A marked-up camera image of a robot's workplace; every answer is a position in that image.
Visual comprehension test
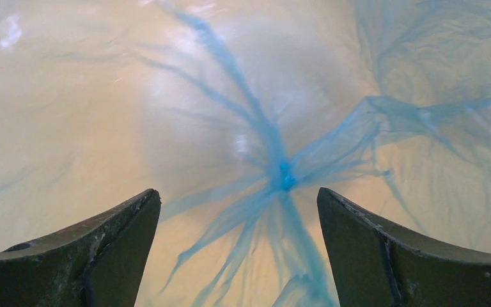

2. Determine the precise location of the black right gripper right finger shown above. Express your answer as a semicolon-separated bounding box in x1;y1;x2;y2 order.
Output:
317;187;491;306

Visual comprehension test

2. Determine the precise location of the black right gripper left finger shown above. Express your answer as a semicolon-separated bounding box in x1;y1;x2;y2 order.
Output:
0;189;161;306

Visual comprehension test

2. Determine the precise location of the blue plastic trash bag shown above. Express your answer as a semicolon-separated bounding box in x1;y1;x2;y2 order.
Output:
0;0;491;307

